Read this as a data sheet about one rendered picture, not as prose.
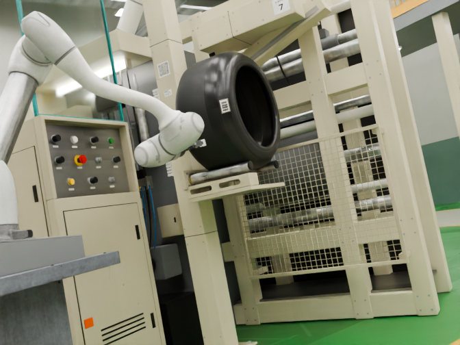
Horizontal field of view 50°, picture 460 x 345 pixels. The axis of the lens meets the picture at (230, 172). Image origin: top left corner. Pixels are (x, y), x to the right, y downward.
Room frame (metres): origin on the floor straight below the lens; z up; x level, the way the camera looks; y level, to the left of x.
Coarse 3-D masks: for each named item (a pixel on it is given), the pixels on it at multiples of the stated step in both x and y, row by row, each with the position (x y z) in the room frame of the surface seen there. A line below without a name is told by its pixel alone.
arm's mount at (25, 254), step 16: (16, 240) 1.32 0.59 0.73; (32, 240) 1.37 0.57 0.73; (48, 240) 1.42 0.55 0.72; (64, 240) 1.47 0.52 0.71; (80, 240) 1.53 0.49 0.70; (0, 256) 1.26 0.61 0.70; (16, 256) 1.31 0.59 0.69; (32, 256) 1.36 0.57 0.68; (48, 256) 1.41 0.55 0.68; (64, 256) 1.46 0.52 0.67; (80, 256) 1.52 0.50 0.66; (0, 272) 1.26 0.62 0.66; (16, 272) 1.30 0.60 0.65
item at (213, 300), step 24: (144, 0) 2.59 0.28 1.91; (168, 0) 2.60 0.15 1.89; (168, 24) 2.56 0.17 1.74; (168, 48) 2.54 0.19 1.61; (168, 96) 2.57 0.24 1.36; (192, 168) 2.54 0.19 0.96; (192, 216) 2.56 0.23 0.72; (192, 240) 2.58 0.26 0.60; (216, 240) 2.62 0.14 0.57; (192, 264) 2.59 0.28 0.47; (216, 264) 2.59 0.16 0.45; (216, 288) 2.55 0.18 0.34; (216, 312) 2.54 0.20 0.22; (216, 336) 2.56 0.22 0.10
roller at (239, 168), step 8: (216, 168) 2.39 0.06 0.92; (224, 168) 2.35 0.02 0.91; (232, 168) 2.33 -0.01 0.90; (240, 168) 2.31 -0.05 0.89; (248, 168) 2.30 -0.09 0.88; (192, 176) 2.45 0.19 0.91; (200, 176) 2.42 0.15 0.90; (208, 176) 2.40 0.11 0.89; (216, 176) 2.38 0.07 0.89; (224, 176) 2.38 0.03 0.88
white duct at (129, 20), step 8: (128, 0) 3.00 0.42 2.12; (136, 0) 2.98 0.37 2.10; (128, 8) 3.00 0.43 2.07; (136, 8) 3.00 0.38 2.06; (120, 16) 3.05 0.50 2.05; (128, 16) 3.02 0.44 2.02; (136, 16) 3.03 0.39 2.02; (120, 24) 3.04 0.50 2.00; (128, 24) 3.03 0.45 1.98; (136, 24) 3.06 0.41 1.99; (128, 32) 3.06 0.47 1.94
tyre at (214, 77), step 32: (192, 64) 2.41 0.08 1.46; (224, 64) 2.25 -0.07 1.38; (256, 64) 2.49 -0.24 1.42; (192, 96) 2.25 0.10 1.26; (224, 96) 2.19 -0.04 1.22; (256, 96) 2.69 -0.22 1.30; (224, 128) 2.20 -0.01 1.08; (256, 128) 2.73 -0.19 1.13; (224, 160) 2.33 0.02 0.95; (256, 160) 2.37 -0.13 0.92
